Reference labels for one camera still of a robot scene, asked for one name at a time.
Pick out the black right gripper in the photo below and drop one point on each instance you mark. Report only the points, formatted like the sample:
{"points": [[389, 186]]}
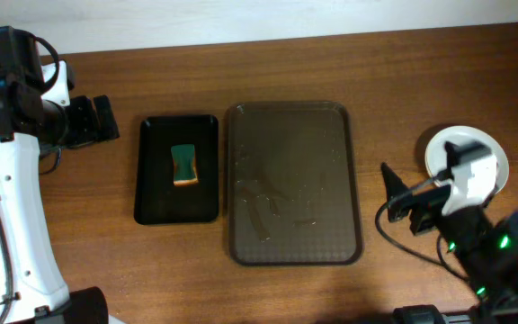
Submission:
{"points": [[421, 205]]}

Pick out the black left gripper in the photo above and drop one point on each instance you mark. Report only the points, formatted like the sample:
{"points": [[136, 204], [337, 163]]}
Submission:
{"points": [[84, 120]]}

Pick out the pale green plate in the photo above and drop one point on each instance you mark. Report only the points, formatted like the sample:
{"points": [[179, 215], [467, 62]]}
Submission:
{"points": [[435, 155]]}

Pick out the green orange sponge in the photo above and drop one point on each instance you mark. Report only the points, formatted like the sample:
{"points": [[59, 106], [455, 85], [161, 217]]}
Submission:
{"points": [[184, 165]]}

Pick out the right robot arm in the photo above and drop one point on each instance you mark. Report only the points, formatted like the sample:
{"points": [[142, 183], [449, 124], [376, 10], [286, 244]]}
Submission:
{"points": [[483, 255]]}

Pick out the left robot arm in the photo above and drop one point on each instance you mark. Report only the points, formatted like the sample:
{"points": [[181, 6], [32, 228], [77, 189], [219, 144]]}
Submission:
{"points": [[33, 120]]}

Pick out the large brown tray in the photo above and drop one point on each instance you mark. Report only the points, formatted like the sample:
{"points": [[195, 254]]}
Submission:
{"points": [[291, 189]]}

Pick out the small black tray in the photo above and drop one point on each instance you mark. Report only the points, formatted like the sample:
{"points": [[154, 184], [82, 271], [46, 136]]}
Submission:
{"points": [[158, 201]]}

